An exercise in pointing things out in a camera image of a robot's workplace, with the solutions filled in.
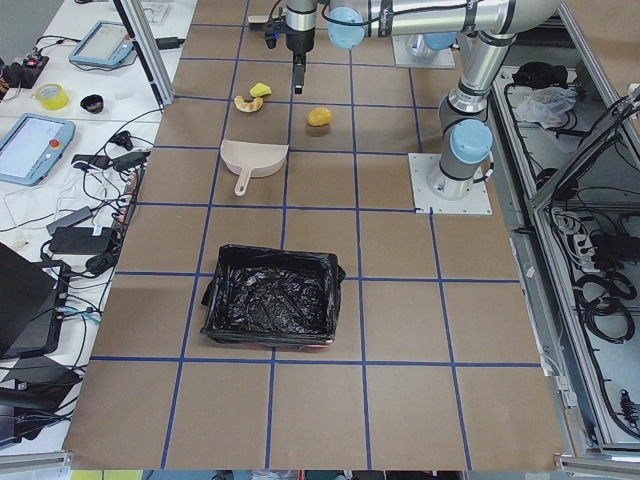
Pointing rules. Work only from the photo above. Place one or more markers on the white crumpled cloth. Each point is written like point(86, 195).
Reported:
point(548, 107)

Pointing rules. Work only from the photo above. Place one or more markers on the bin with black bag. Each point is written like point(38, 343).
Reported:
point(272, 297)

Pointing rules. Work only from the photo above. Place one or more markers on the black cloth bundle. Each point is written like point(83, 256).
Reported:
point(539, 75)

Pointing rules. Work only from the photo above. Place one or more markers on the black power strip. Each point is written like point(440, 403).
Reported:
point(126, 203)

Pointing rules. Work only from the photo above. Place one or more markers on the beige hand brush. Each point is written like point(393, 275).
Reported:
point(257, 20)

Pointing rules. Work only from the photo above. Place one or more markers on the beige plastic dustpan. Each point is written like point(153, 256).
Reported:
point(251, 160)

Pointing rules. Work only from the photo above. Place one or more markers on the blue teach pendant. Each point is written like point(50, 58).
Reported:
point(106, 46)
point(32, 147)

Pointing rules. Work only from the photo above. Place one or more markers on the aluminium frame post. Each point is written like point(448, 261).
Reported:
point(135, 22)

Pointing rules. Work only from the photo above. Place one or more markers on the upper blue teach pendant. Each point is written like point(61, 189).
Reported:
point(106, 46)

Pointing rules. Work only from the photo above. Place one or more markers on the yellow tape roll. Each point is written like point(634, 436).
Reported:
point(52, 97)

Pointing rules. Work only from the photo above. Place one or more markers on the black power adapter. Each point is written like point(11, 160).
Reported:
point(81, 240)

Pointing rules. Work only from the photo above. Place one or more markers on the black laptop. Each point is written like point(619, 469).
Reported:
point(32, 297)

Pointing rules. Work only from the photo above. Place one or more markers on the beige crescent trash piece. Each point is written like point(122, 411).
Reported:
point(245, 106)

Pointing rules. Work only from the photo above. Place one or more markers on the lower blue teach pendant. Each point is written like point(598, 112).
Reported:
point(32, 147)

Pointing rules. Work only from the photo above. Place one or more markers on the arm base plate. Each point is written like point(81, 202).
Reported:
point(435, 193)
point(430, 51)

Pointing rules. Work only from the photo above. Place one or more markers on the orange trash ball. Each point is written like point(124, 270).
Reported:
point(319, 117)

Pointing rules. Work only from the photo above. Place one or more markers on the yellow sponge piece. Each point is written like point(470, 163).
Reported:
point(260, 90)

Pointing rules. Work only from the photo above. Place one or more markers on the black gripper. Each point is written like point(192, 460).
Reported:
point(298, 42)

